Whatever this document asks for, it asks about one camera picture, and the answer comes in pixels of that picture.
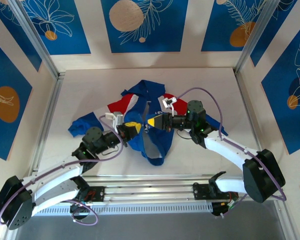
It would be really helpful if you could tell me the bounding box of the blue white red zip jacket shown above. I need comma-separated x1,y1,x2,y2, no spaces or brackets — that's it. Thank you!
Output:
68,79,230,167

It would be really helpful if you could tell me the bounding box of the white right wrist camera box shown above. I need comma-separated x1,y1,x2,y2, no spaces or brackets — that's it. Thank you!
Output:
161,96,178,110

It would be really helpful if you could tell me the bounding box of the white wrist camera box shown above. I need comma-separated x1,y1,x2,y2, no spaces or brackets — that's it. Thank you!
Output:
161,96,178,110
104,111,124,126

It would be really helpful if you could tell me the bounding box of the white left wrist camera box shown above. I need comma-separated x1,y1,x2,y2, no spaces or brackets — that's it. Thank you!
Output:
104,111,124,126

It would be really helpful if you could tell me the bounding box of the aluminium table side rail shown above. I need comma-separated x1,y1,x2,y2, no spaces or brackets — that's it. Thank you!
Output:
236,71,265,152
28,72,66,177

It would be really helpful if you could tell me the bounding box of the aluminium arm base rail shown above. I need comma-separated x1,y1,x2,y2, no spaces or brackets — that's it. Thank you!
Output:
82,175,212,202

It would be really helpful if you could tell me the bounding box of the blue floral wall panel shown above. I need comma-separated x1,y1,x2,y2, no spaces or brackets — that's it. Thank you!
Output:
201,0,265,53
0,34,34,161
261,23,300,156
100,0,190,54
21,0,92,56

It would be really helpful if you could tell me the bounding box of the slotted grey cable duct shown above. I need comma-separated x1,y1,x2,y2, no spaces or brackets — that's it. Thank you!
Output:
34,201,214,214

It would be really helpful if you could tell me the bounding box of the aluminium frame post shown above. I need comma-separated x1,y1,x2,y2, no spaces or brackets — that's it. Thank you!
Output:
8,0,66,79
234,0,299,76

